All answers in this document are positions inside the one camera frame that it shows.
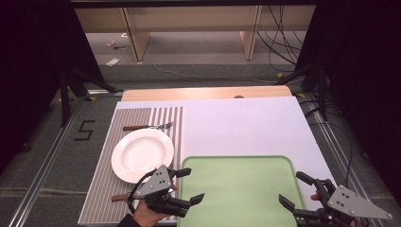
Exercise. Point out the person's right hand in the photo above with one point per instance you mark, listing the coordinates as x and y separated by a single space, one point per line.
315 197

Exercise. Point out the grey striped placemat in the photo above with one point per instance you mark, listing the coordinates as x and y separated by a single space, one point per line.
101 195

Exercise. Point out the white table cover board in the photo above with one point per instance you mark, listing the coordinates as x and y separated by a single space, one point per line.
246 129

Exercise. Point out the green plastic tray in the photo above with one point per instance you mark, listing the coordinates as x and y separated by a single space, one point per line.
239 192

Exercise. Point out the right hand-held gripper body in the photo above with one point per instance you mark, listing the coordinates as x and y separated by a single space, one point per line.
350 205

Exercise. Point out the light wooden table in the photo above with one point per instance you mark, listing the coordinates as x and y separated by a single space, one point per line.
195 93

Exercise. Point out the dark curtain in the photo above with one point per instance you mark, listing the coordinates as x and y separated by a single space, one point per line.
362 78
34 63

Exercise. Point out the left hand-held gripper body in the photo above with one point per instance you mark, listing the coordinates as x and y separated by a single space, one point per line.
157 183

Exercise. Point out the person's left hand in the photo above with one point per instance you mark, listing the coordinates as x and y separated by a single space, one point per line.
147 215

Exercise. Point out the aluminium floor rail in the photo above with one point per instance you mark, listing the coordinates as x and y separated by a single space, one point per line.
41 176
334 138

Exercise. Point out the black tripod stand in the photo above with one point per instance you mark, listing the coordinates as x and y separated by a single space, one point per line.
320 85
67 91

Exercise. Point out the beige wooden desk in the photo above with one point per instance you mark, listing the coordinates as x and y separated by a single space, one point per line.
189 19

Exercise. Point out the white paper scrap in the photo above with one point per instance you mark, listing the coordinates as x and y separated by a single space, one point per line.
113 61

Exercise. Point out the white round plate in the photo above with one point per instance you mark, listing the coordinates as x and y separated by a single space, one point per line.
142 156

